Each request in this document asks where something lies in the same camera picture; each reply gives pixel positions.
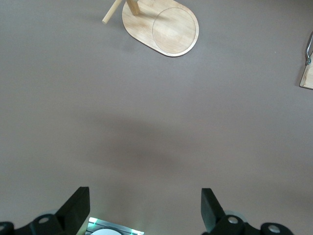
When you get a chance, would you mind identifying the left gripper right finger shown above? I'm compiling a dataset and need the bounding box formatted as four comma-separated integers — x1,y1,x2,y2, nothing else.
201,188,294,235

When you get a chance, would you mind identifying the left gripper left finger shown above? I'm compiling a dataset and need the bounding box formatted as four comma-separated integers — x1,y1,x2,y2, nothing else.
0,187,90,235

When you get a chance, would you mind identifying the wooden cup rack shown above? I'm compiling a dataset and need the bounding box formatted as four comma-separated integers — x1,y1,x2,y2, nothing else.
102,0,200,58

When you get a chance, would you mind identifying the brown table cover sheet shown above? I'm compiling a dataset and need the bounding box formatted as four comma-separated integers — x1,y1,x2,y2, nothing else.
0,0,313,235

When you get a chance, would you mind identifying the wooden cutting board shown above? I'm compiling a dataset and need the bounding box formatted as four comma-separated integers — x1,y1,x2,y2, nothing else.
299,64,313,90

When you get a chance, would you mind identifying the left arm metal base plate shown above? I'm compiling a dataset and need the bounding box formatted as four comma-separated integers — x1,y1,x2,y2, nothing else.
85,217,145,235

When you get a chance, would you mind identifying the metal cutting board handle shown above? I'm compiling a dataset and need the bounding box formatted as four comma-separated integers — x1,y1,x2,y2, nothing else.
304,31,313,66

